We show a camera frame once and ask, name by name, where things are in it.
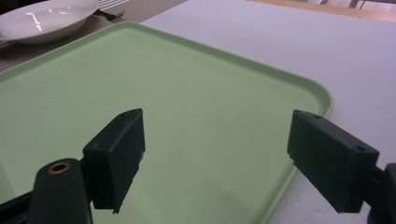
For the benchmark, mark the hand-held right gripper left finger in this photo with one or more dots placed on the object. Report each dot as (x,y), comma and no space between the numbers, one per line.
(115,161)

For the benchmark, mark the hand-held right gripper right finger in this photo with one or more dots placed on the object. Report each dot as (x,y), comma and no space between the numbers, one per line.
(333,161)

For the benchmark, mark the light green plastic tray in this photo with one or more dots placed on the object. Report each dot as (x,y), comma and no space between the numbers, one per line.
(202,109)

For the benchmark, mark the white ceramic plate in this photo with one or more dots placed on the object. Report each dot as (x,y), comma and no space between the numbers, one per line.
(46,18)

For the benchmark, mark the striped woven placemat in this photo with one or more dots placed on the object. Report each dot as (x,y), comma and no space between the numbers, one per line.
(140,9)

